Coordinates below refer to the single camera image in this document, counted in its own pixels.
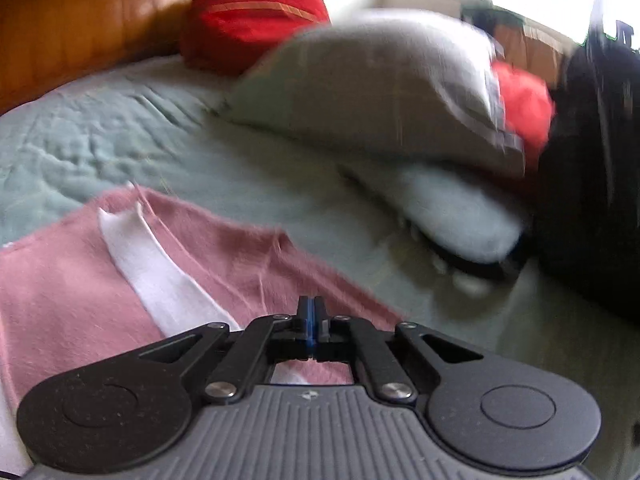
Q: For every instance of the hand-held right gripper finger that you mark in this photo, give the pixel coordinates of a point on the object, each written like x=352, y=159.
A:
x=320, y=330
x=307, y=327

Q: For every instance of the pink and white sweater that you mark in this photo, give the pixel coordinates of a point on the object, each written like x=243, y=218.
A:
x=75, y=285

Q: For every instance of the green plaid blanket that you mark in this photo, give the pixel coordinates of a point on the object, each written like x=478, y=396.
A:
x=225, y=170

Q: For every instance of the grey-green plaid pillow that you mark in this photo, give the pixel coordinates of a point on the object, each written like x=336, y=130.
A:
x=380, y=85

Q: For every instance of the red cushion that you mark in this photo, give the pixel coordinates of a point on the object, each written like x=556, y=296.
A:
x=525, y=105

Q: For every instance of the black backpack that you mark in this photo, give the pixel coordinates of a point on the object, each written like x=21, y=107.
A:
x=590, y=185

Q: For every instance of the red pillow with gold line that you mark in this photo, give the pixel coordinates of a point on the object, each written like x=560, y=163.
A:
x=250, y=25

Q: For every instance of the tan cloth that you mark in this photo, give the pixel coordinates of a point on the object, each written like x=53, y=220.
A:
x=535, y=52

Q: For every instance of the wooden headboard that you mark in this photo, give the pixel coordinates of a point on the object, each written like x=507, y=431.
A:
x=90, y=25

